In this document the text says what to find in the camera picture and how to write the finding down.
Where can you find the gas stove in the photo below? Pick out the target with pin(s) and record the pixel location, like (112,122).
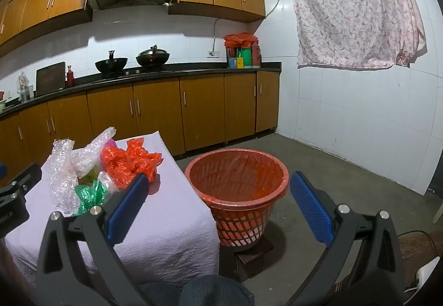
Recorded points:
(138,71)

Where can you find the pale wooden stick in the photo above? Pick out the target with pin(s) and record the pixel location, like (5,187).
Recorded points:
(437,212)

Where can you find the wooden base cabinets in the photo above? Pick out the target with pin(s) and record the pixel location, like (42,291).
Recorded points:
(200,108)

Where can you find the person's right leg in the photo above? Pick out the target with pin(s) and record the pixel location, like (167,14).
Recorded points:
(214,292)

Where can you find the open black wok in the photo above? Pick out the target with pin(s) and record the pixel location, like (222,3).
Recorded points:
(110,65)

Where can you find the dark wooden stool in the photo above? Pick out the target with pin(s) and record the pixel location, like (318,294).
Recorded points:
(254,257)

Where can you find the person's leg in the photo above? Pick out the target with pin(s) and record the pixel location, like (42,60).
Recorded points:
(214,292)
(157,294)

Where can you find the orange plastic bag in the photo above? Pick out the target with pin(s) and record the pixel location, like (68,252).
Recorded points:
(128,164)

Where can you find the white tablecloth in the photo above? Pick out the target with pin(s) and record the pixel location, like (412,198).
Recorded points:
(166,223)

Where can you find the orange plastic wastebasket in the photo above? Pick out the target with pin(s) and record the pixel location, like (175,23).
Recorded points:
(238,223)

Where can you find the black kitchen countertop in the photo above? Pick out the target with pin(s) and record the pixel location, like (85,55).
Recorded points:
(193,69)

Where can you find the green canister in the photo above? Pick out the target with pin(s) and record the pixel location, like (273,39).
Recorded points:
(246,58)

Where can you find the pink plastic bag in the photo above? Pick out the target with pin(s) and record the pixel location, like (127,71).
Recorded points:
(111,144)

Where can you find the clear bag with jar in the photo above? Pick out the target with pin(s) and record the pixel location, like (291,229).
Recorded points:
(23,88)

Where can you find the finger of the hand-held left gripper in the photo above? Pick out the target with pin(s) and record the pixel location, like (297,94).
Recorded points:
(1,170)
(24,177)

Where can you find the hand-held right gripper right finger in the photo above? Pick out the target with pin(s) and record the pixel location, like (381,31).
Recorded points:
(311,209)

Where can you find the lidded black wok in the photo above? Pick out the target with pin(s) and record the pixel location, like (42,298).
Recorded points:
(152,57)

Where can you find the person's left leg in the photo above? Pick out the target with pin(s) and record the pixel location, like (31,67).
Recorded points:
(157,294)

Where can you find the blue and yellow box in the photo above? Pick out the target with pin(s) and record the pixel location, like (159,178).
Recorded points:
(233,63)

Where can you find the dark cutting board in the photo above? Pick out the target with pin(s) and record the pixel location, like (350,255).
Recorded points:
(50,79)

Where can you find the wall socket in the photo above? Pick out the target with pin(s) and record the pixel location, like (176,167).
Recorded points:
(213,53)

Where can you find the white power adapter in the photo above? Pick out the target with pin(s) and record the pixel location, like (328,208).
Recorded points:
(424,275)

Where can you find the tall red canister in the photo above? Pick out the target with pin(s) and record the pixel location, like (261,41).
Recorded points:
(256,56)

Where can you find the red bottle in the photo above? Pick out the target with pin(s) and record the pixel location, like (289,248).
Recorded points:
(70,77)

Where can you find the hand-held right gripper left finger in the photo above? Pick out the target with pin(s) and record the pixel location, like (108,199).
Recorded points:
(128,202)

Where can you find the clear bubble wrap sheet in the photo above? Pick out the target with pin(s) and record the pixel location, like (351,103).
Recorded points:
(60,171)

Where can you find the pink floral curtain cloth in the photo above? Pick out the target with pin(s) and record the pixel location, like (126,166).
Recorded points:
(353,8)

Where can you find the orange bag on canisters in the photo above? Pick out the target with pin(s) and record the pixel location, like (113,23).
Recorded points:
(240,39)

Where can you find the small clear plastic bag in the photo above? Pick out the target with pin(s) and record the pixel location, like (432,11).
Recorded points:
(105,181)

